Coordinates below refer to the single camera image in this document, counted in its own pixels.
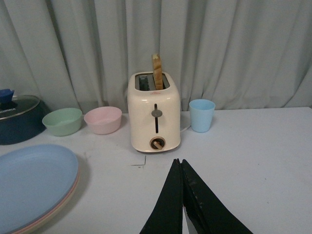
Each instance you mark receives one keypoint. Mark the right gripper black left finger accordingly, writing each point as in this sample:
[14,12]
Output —
[166,217]

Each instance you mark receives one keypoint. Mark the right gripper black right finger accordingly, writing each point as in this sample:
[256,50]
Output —
[205,211]

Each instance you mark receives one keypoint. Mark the pink plastic plate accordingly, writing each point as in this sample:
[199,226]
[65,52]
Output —
[61,204]

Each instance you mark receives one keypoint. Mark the blue plastic plate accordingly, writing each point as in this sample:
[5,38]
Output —
[33,181]

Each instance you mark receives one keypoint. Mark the cream white toaster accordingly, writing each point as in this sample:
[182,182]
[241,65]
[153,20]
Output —
[154,114]

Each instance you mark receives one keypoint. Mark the light blue cup right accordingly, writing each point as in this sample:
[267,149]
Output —
[201,113]

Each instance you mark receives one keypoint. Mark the pink plastic bowl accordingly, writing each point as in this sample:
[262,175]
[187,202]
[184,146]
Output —
[103,120]

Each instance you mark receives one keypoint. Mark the green plastic bowl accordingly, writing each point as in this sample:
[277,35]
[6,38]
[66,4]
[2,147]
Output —
[63,122]

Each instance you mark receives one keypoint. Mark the slice of toast bread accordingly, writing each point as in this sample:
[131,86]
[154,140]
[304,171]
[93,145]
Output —
[157,71]

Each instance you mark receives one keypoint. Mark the dark blue saucepan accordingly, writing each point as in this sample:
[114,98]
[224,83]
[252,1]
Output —
[23,127]

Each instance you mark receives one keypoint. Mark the grey curtain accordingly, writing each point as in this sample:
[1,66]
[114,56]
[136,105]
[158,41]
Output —
[241,54]

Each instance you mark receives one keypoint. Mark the glass lid with blue knob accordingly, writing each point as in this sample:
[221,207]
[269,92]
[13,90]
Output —
[13,106]

